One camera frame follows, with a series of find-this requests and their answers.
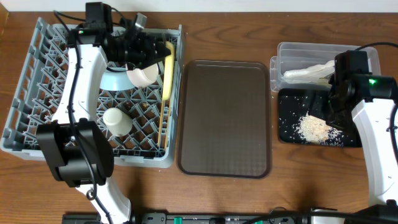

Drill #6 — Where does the white bowl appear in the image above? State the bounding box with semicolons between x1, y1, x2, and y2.
126;63;159;88

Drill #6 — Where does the light blue bowl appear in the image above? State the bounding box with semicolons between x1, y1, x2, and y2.
99;63;135;91

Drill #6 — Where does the yellow plate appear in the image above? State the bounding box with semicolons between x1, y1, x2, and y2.
162;41;175;101

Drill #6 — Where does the white cup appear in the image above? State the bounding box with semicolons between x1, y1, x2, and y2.
103;108;133;137

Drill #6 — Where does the wooden chopstick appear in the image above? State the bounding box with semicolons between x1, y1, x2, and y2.
164;100;172;151
157;100;165;148

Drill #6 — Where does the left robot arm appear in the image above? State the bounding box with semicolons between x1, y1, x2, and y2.
36;2;171;223

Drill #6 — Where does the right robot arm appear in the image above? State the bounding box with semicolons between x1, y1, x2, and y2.
308;50;397;223

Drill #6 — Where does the rice food waste pile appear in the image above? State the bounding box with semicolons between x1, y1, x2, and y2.
294;113;345;146

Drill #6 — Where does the black waste tray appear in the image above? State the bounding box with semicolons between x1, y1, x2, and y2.
277;88;362;147

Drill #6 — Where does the grey dishwasher rack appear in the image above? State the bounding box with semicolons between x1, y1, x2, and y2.
1;18;185;168

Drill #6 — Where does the clear plastic bin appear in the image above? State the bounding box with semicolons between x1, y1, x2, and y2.
269;42;382;93

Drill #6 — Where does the dark brown serving tray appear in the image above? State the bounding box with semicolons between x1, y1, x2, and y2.
177;60;272;179

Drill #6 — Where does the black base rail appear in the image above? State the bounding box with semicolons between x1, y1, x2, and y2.
61;212;312;224

